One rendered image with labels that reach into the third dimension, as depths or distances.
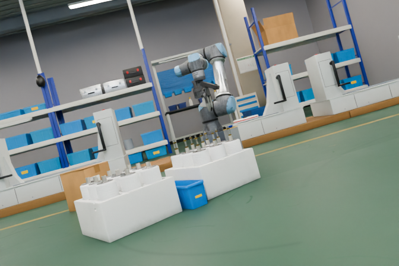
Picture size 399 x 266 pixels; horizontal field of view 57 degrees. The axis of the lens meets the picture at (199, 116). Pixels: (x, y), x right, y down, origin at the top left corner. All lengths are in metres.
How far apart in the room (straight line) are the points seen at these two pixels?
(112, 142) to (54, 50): 7.10
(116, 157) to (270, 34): 4.22
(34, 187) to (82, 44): 7.06
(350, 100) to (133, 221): 3.34
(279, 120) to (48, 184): 2.56
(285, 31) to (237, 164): 5.50
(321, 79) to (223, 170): 2.72
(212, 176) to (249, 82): 6.58
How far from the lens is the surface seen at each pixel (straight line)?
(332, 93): 4.58
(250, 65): 8.54
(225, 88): 2.61
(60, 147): 6.84
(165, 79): 8.07
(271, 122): 4.21
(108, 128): 4.11
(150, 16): 10.88
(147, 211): 1.80
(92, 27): 10.92
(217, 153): 2.07
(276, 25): 7.35
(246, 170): 2.13
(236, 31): 8.65
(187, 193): 1.86
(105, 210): 1.72
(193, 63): 2.26
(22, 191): 4.28
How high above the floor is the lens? 0.41
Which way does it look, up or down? 1 degrees up
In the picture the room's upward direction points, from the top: 15 degrees counter-clockwise
